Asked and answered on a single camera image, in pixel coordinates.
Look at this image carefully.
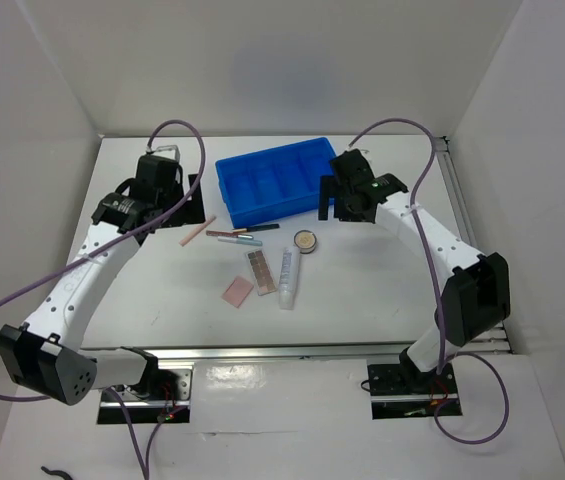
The blue plastic compartment tray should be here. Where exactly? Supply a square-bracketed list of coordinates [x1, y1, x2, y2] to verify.
[215, 137, 336, 228]

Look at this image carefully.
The red lip gloss tube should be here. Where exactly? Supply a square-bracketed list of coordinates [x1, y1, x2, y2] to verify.
[205, 230, 240, 237]

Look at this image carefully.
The black hook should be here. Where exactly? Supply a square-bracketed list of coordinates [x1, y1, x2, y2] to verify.
[40, 466, 73, 480]

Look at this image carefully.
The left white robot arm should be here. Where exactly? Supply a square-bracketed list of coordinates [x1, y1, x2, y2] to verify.
[0, 154, 205, 406]

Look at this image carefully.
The purple cable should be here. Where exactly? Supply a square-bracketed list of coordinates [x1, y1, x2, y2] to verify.
[0, 119, 208, 476]
[345, 117, 511, 445]

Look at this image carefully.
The aluminium front rail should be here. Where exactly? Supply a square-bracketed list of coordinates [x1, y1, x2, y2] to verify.
[148, 342, 408, 363]

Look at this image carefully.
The white cosmetic tube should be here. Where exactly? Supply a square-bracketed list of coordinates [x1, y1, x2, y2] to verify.
[278, 246, 300, 310]

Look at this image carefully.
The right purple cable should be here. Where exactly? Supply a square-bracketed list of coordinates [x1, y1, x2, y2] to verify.
[345, 117, 511, 445]

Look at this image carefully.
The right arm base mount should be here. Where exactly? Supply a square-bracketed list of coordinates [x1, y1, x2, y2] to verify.
[360, 364, 462, 420]

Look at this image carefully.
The eyeshadow palette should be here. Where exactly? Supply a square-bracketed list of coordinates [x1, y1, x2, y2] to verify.
[245, 249, 277, 296]

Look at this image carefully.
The round powder compact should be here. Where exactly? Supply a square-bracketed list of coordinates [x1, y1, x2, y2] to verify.
[293, 230, 318, 254]

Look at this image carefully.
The pink concealer stick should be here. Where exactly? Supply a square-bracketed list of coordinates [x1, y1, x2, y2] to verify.
[179, 215, 216, 247]

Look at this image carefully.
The silver blue mascara tube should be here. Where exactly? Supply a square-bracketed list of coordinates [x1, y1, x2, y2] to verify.
[217, 236, 263, 247]

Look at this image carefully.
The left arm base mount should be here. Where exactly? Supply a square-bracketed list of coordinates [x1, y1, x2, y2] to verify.
[113, 363, 193, 425]

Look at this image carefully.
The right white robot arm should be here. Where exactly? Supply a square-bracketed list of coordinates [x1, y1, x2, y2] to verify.
[318, 149, 511, 392]

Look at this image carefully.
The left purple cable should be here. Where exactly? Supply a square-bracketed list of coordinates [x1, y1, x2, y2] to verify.
[0, 119, 208, 476]

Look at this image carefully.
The aluminium side rail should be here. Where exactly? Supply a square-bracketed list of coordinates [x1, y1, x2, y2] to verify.
[436, 137, 512, 355]

